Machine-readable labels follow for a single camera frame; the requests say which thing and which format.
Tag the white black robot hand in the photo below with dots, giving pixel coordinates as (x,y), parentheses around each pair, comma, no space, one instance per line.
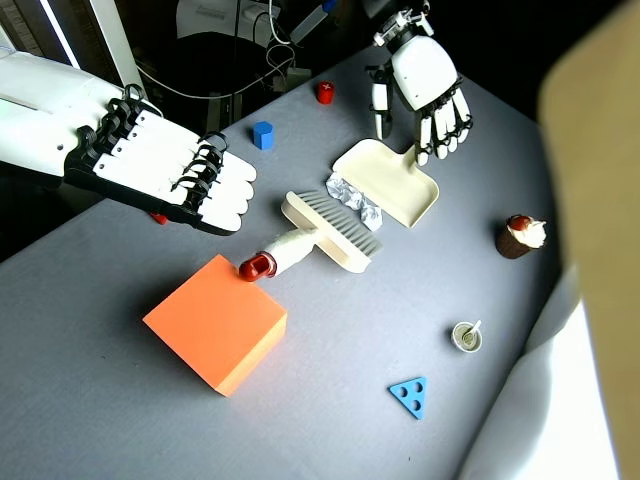
(150,155)
(422,72)

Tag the cream plastic dustpan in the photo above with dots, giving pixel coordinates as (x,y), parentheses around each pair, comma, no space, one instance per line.
(385,180)

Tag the white paper ball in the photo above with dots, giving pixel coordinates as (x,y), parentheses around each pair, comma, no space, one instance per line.
(339,189)
(371,216)
(356,200)

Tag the small red block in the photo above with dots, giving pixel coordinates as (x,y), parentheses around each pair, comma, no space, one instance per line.
(160,218)

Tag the red cylinder block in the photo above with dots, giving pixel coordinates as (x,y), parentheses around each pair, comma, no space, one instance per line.
(325,93)

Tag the blue hexagonal block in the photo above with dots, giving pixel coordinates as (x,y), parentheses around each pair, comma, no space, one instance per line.
(263,136)

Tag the grey power strip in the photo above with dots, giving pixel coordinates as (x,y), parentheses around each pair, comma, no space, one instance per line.
(310,20)

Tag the grey plug box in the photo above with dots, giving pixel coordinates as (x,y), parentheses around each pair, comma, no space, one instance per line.
(292,79)

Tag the white device box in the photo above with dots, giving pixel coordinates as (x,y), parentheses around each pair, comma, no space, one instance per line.
(220,17)

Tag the large orange block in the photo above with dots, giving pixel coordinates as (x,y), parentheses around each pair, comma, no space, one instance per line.
(215,320)

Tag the toy cupcake with cherry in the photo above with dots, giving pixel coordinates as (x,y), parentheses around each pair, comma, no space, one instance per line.
(520,237)

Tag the tan blurred panel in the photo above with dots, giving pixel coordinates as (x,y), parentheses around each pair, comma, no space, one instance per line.
(600,200)

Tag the small white spoon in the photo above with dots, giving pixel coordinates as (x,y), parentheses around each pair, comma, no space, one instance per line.
(474,329)

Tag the grey tablecloth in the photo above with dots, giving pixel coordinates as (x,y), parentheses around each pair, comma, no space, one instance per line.
(350,325)

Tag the small white cup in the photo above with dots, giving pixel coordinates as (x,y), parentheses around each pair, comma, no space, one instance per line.
(462,345)

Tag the blue triangle block with holes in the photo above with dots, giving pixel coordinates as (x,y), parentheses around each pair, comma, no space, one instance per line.
(411,395)

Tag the white frame post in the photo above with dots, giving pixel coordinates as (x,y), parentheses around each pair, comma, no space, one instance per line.
(107,45)

